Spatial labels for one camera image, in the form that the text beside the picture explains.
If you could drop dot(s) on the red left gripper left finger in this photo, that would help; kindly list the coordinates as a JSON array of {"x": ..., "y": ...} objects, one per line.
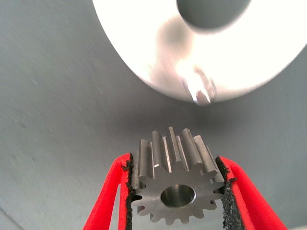
[{"x": 100, "y": 215}]

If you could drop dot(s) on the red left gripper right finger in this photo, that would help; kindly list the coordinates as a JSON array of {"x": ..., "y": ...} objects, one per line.
[{"x": 259, "y": 215}]

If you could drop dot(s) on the small steel planetary gear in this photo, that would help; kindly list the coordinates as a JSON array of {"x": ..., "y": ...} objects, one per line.
[{"x": 153, "y": 191}]

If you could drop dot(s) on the round metal carrier plate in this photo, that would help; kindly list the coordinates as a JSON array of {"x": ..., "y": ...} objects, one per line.
[{"x": 144, "y": 36}]

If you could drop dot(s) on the dark grey table cloth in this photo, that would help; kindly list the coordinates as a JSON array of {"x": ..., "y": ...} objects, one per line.
[{"x": 48, "y": 95}]

